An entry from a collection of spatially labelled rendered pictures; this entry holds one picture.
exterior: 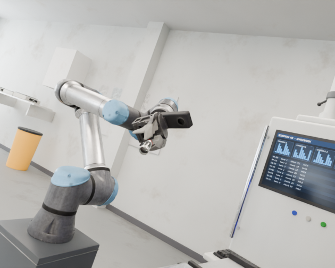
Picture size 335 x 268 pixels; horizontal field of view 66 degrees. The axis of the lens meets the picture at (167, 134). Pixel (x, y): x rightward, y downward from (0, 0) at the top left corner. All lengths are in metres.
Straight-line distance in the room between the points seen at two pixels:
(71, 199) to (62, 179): 0.07
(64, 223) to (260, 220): 0.92
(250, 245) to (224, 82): 2.66
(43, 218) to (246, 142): 2.82
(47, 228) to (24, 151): 4.18
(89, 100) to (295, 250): 1.09
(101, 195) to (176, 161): 2.74
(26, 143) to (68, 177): 4.17
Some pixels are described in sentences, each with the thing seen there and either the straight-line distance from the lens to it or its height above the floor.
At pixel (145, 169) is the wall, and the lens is 3.91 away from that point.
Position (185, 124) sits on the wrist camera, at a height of 1.28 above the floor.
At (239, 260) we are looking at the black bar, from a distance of 1.09.
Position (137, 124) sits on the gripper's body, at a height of 1.23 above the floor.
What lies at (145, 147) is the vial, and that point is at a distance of 0.58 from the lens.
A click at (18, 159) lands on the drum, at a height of 0.19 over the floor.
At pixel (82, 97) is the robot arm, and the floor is 1.27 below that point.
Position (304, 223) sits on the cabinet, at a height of 1.09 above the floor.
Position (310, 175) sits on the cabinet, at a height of 1.30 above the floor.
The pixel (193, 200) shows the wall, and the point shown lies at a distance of 3.55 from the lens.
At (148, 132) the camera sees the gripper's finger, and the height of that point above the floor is 1.21.
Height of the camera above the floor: 1.19
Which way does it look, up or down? 3 degrees up
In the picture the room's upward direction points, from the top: 19 degrees clockwise
